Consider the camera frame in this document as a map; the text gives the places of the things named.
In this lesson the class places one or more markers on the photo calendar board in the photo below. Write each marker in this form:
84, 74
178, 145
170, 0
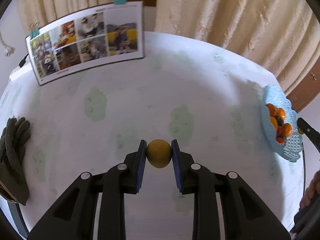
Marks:
85, 39

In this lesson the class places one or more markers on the dark passion fruit centre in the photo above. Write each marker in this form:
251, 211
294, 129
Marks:
279, 120

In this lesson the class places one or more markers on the orange tangerine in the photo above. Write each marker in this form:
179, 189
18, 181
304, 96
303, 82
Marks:
280, 112
272, 109
284, 131

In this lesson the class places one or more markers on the teal binder clip left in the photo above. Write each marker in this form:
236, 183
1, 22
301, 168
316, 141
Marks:
34, 30

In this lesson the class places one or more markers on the orange tangerine back right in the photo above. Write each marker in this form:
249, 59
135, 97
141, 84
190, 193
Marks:
280, 112

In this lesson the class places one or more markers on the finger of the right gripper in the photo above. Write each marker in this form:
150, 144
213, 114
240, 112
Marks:
311, 133

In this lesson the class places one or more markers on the small yellow-brown round fruit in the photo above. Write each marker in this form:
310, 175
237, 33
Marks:
158, 153

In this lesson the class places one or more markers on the light blue lattice fruit basket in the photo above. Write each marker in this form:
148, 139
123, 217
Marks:
292, 146

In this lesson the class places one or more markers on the small red tomato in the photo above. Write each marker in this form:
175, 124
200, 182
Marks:
280, 140

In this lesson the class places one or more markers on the orange tangerine back left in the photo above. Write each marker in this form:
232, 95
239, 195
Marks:
272, 109

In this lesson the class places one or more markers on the large orange fruit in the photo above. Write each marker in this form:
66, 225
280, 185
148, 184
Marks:
274, 122

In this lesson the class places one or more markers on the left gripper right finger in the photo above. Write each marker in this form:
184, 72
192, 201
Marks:
224, 205

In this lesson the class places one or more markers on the dark green glove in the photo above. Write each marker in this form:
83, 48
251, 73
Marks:
14, 136

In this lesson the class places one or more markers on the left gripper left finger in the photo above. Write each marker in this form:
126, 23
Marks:
72, 215

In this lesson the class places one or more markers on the cream textured curtain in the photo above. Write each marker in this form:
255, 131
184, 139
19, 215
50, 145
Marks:
280, 35

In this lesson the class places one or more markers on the person's right hand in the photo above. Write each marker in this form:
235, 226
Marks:
314, 188

